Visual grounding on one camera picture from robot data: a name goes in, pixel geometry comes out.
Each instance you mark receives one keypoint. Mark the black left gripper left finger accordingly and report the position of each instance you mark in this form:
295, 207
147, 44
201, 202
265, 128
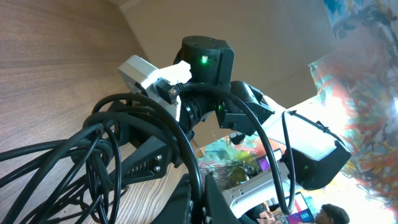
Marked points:
178, 209

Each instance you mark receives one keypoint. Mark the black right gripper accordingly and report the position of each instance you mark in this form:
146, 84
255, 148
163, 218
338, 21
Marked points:
156, 146

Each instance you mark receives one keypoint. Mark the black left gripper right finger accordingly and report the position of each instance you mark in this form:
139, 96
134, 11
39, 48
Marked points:
216, 210

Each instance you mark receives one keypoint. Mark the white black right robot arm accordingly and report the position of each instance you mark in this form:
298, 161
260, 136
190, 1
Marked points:
300, 152

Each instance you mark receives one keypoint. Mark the laptop with purple screen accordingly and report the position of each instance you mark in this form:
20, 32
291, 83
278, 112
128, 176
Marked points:
301, 211

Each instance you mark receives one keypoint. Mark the person with dark hair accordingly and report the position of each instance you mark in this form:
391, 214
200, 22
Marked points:
329, 214

